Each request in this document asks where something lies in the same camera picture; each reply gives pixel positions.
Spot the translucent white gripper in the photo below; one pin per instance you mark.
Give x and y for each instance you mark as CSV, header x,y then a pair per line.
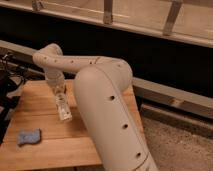
x,y
62,103

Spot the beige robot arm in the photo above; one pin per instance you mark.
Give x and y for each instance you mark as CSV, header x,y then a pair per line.
x,y
117,139

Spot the blue sponge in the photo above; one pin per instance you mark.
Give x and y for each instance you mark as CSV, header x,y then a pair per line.
x,y
29,137

